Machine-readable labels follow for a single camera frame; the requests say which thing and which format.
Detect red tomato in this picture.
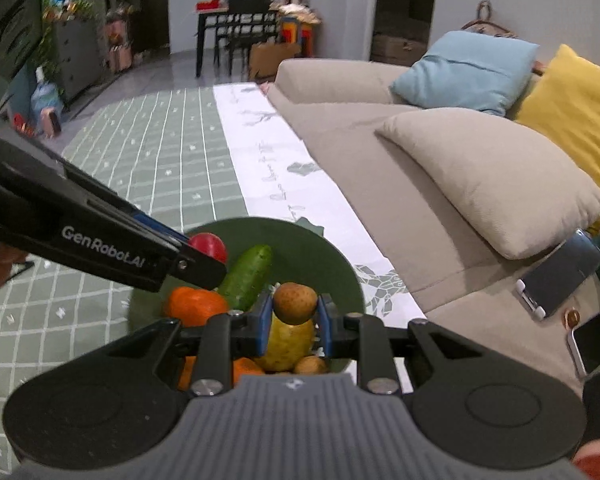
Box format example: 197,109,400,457
187,232,228,264

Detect orange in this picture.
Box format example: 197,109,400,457
178,356,196,391
233,358,265,386
163,286,228,327

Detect yellow lemon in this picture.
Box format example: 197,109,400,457
254,315,315,373

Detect green cucumber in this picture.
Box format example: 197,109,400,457
218,245,273,311

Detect green grid floor mat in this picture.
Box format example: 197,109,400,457
0,84,412,476

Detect green bowl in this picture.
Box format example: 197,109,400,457
123,217,369,389

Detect beige sofa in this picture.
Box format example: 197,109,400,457
268,58,600,390

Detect dark grey cabinet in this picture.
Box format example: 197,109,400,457
54,18,102,102

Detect green potted plant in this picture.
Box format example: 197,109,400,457
32,0,95,81

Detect cardboard box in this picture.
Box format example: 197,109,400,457
249,42,301,80

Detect dark dining table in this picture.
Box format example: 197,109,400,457
195,0,279,78

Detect beige cushion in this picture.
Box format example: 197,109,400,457
377,107,600,260

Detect white smartphone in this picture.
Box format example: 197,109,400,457
567,313,600,379

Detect light blue cushion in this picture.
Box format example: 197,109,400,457
390,30,539,117

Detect yellow cushion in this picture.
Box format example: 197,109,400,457
515,44,600,234

